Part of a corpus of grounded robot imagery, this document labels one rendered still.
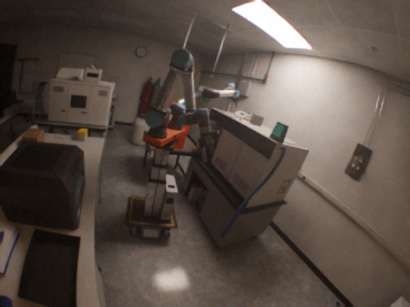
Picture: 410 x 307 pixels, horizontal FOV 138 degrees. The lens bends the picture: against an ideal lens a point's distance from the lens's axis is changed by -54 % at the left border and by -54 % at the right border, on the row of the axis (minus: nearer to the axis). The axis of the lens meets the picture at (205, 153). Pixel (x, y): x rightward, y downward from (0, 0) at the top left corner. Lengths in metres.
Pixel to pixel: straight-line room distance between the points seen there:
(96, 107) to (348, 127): 3.17
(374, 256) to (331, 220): 0.83
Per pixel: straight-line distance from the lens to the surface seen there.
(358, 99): 2.50
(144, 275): 1.81
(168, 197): 1.66
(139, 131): 3.96
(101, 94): 2.25
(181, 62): 1.03
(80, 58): 5.41
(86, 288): 0.82
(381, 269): 2.65
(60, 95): 2.39
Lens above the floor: 1.66
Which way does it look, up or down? 21 degrees down
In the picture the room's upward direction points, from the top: 18 degrees clockwise
